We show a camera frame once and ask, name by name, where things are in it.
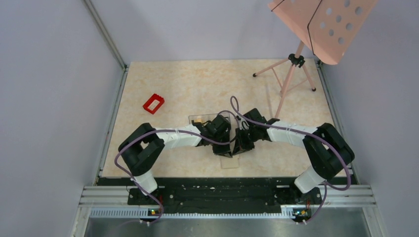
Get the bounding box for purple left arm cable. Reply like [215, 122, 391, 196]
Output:
[114, 110, 241, 225]

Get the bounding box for beige leather card holder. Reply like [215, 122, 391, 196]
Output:
[220, 157, 240, 169]

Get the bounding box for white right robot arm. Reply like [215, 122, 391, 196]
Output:
[236, 108, 355, 203]

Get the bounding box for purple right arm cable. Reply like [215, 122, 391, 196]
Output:
[229, 95, 352, 225]

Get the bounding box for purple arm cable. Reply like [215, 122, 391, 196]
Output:
[229, 95, 352, 225]
[114, 110, 241, 225]

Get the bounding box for red plastic frame block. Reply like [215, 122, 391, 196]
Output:
[143, 93, 165, 115]

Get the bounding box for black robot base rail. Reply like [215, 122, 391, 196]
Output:
[97, 177, 323, 215]

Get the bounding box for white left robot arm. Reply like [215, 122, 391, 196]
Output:
[117, 115, 233, 204]

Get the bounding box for clear plastic card box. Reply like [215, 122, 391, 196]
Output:
[188, 112, 231, 126]

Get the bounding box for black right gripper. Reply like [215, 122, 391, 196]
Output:
[233, 126, 259, 156]

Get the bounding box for pink music stand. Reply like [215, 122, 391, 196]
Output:
[253, 0, 377, 118]

